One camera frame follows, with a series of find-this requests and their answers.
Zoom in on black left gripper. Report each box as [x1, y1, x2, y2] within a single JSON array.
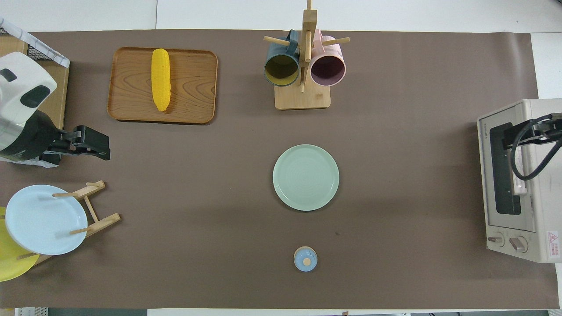
[[44, 125, 111, 161]]

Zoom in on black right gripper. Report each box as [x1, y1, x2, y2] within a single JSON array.
[[502, 119, 562, 148]]

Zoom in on beige toaster oven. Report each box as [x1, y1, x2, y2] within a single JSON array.
[[477, 98, 562, 264]]

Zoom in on yellow corn cob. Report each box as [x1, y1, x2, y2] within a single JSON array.
[[151, 48, 171, 112]]

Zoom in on pale green plate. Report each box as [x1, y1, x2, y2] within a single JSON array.
[[272, 144, 340, 212]]

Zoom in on wooden shelf box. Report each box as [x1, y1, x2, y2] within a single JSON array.
[[0, 34, 70, 131]]

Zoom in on white plastic sheet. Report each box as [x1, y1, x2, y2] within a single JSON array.
[[0, 157, 60, 168]]

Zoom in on wooden plate rack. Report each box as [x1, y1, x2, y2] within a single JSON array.
[[17, 180, 121, 266]]

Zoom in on light blue plate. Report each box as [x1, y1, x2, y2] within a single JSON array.
[[5, 184, 88, 256]]

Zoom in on white marbled sheet strip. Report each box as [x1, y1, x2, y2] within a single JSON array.
[[0, 18, 70, 68]]

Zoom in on wooden serving tray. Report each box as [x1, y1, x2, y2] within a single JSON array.
[[107, 47, 218, 125]]

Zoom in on red warning sticker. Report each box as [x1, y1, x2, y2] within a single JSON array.
[[547, 230, 561, 258]]

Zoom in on brown table cover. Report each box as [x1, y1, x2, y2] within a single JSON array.
[[0, 30, 560, 310]]

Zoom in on yellow plate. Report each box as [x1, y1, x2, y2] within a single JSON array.
[[0, 206, 40, 282]]

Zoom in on dark blue mug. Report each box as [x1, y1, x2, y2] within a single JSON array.
[[263, 30, 301, 87]]

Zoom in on pink mug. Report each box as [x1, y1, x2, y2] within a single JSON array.
[[310, 30, 347, 87]]

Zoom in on wooden mug tree stand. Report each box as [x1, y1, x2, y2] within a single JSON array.
[[263, 0, 350, 110]]

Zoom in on small blue lid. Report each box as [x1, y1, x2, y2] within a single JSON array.
[[293, 246, 318, 272]]

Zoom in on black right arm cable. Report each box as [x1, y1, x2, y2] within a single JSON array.
[[510, 113, 562, 181]]

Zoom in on black wire mesh basket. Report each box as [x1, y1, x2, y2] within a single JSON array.
[[0, 26, 58, 62]]

